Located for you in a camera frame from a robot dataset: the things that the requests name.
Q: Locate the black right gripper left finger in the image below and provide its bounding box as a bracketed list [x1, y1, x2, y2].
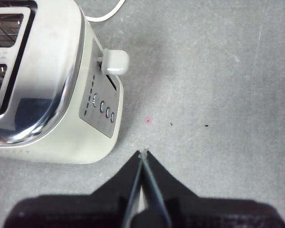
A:
[3, 150, 143, 228]

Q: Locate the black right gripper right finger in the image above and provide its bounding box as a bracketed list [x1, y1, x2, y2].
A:
[143, 149, 285, 228]

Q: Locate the cream and chrome toaster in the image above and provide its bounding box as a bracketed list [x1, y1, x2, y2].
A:
[0, 0, 130, 165]

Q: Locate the cream toaster lever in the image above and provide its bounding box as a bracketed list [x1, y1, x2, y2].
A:
[101, 48, 130, 76]

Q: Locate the white power cable with plug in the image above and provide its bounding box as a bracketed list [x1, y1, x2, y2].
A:
[85, 0, 126, 22]

